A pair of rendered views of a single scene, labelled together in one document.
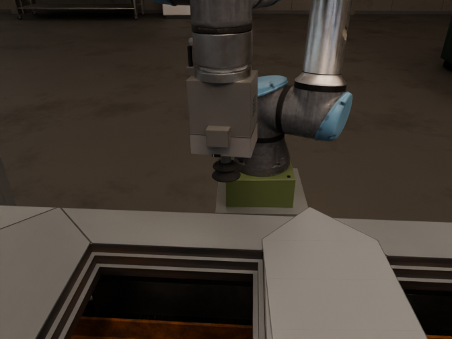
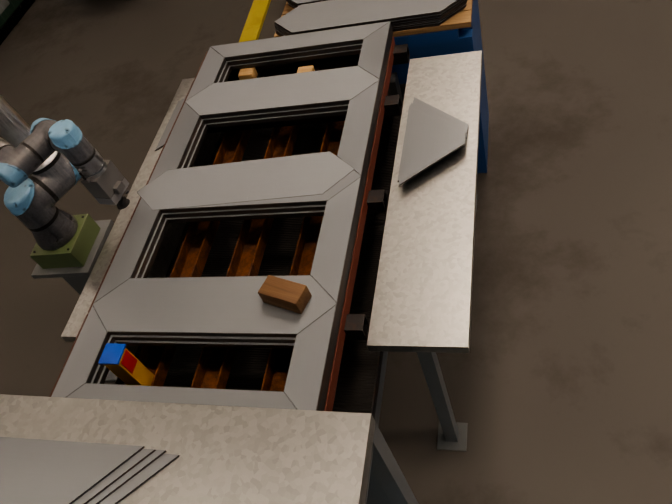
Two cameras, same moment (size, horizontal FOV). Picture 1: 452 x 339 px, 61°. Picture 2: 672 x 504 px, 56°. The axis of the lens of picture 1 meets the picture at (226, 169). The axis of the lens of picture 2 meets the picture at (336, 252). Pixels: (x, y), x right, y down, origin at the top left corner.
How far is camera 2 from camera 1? 1.63 m
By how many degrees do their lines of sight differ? 53
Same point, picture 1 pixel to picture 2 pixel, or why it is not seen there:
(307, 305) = (192, 195)
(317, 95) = (58, 164)
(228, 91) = (108, 170)
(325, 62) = not seen: hidden behind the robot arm
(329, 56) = not seen: hidden behind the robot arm
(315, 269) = (176, 192)
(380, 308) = (200, 174)
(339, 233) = (158, 182)
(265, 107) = (41, 198)
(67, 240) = (124, 288)
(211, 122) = (112, 186)
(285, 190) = (90, 224)
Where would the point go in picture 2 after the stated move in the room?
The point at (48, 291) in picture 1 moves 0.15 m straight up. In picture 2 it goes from (157, 283) to (131, 251)
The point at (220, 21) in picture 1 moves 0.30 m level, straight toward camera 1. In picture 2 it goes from (91, 151) to (190, 136)
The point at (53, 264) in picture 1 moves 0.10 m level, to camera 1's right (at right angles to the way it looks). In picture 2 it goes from (140, 288) to (149, 260)
